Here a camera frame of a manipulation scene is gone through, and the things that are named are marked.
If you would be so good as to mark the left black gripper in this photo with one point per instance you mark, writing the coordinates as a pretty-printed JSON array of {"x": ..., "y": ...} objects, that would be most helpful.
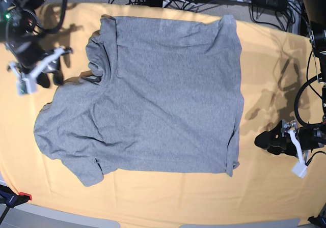
[{"x": 283, "y": 140}]

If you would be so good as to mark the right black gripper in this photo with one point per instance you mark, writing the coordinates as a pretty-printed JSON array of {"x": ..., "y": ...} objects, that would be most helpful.
[{"x": 34, "y": 63}]

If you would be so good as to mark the grey t-shirt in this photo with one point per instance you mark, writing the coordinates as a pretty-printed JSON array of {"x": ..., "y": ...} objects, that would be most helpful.
[{"x": 164, "y": 96}]

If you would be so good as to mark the yellow table cloth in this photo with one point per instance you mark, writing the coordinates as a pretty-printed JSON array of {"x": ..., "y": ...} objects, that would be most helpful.
[{"x": 262, "y": 188}]

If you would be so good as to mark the black clamp right corner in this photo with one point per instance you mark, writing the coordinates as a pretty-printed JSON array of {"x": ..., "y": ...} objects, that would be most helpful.
[{"x": 319, "y": 221}]

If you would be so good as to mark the blue red table clamp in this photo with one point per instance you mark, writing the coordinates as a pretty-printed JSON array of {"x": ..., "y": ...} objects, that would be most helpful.
[{"x": 11, "y": 199}]

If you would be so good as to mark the black power adapter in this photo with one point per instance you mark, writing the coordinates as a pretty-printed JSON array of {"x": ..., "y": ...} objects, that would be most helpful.
[{"x": 277, "y": 5}]

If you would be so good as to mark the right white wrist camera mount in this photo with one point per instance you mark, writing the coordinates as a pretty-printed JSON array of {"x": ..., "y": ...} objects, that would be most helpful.
[{"x": 28, "y": 79}]

